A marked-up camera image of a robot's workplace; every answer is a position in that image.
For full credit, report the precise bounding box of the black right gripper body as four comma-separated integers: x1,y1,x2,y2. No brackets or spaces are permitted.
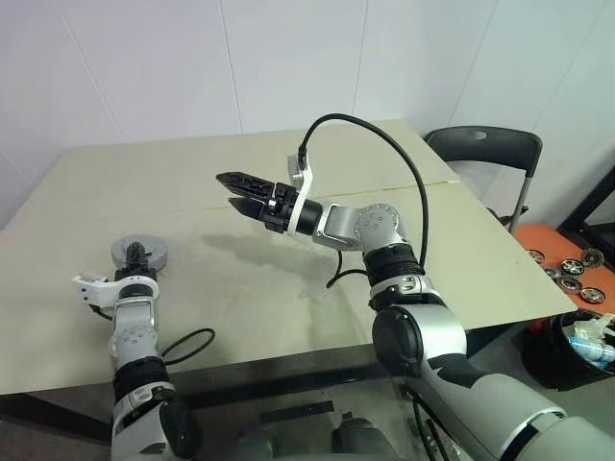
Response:
261,182,302,236

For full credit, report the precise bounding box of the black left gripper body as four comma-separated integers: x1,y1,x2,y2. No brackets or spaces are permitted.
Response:
114,261,159,284

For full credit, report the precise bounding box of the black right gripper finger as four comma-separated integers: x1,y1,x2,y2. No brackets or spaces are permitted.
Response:
215,170,277,201
226,195,270,223

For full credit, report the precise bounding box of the grey finned motor lid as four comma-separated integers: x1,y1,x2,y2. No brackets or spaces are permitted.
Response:
111,234,169,260

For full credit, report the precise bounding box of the black flat floor plate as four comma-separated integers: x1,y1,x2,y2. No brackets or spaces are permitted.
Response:
258,400,335,425

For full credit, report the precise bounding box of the dark grey rounded shape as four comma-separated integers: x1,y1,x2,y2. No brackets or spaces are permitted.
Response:
330,414,386,461
236,425,276,461

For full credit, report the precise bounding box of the black folding chair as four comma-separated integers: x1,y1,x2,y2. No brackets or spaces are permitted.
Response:
424,125,545,237

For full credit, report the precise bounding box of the orange tray with wheels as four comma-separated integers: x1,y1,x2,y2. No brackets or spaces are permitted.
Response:
512,222,615,309

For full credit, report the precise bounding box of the black waste bin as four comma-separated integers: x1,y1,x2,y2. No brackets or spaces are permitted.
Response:
520,308,615,393

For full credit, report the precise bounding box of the white crumpled plastic wrapper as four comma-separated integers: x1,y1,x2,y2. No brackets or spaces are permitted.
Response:
560,312,615,348

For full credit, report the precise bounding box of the blue plastic bottle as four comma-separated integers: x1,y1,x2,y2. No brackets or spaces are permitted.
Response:
568,335,615,365

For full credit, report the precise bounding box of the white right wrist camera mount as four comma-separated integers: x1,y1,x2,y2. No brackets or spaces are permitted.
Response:
286,152,315,238

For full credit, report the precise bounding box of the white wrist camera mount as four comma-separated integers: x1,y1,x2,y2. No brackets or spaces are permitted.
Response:
286,152,315,238
71,272,160,309

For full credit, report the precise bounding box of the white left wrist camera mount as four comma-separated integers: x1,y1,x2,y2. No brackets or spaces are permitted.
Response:
71,272,160,309

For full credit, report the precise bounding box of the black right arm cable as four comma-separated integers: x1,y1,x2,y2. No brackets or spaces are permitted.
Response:
296,112,430,290

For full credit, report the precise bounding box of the black table frame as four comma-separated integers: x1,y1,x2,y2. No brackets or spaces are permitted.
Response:
0,314,549,444

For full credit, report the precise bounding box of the black metal rack frame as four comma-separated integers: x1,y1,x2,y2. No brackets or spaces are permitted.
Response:
560,161,615,242

